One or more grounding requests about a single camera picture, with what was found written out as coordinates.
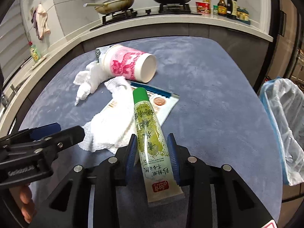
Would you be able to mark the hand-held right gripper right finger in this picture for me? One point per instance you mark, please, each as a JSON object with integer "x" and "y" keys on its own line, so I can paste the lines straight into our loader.
{"x": 172, "y": 161}

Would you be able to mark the black gas stove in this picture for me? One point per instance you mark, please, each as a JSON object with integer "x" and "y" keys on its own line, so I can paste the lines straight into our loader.
{"x": 142, "y": 14}

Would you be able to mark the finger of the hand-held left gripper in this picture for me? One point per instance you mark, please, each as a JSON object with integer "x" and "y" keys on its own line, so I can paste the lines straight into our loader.
{"x": 45, "y": 130}
{"x": 68, "y": 135}

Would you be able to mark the blue bin with white liner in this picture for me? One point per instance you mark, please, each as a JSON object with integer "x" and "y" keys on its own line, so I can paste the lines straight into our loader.
{"x": 285, "y": 123}

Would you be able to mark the red instant noodle cup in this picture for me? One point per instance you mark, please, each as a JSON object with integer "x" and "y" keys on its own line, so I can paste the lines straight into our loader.
{"x": 203, "y": 7}

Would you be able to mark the green paste tube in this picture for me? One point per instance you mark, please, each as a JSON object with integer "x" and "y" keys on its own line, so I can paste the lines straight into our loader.
{"x": 149, "y": 147}

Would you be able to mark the dark soy sauce bottle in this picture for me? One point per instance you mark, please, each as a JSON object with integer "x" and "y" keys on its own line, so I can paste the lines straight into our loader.
{"x": 230, "y": 4}

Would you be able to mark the beige frying pan with lid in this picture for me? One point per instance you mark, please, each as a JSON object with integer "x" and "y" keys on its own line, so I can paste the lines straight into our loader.
{"x": 116, "y": 3}

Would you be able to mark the small green lid jar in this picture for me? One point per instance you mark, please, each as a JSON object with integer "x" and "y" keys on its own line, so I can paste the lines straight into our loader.
{"x": 215, "y": 10}

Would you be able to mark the crumpled white tissue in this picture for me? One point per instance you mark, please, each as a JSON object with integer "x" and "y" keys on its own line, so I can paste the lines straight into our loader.
{"x": 90, "y": 78}

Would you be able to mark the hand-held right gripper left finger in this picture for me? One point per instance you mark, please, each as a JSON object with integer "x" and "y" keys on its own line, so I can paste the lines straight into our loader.
{"x": 130, "y": 161}

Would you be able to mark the small grey green packet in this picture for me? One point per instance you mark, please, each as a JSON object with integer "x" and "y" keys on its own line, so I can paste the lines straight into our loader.
{"x": 101, "y": 52}

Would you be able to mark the white zip snack packet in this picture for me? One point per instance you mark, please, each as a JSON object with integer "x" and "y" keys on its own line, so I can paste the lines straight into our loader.
{"x": 166, "y": 109}

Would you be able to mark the grey kitchen counter cabinet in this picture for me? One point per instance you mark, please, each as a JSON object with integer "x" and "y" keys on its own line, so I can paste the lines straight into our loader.
{"x": 237, "y": 35}

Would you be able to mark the white paper towel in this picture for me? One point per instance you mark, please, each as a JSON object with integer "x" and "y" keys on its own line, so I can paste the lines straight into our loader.
{"x": 106, "y": 133}

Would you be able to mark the green dish soap bottle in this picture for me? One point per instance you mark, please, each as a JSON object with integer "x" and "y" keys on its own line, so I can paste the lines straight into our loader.
{"x": 35, "y": 53}

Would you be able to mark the glass sliding door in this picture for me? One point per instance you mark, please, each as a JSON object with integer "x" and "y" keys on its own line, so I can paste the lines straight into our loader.
{"x": 287, "y": 40}

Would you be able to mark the person's left hand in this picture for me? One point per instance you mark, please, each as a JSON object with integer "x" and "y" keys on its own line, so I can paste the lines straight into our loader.
{"x": 25, "y": 201}

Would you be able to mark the pink printed paper cup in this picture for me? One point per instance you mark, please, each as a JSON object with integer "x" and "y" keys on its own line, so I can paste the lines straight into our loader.
{"x": 123, "y": 61}

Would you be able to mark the brown sauce bottle yellow label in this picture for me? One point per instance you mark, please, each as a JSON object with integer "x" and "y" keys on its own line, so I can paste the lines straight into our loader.
{"x": 222, "y": 6}

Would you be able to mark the blue table cloth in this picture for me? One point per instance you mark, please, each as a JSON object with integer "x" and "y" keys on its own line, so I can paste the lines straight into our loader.
{"x": 209, "y": 99}

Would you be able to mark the hanging kitchen cloth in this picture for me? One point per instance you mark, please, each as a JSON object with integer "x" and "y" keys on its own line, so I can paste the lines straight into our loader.
{"x": 42, "y": 21}

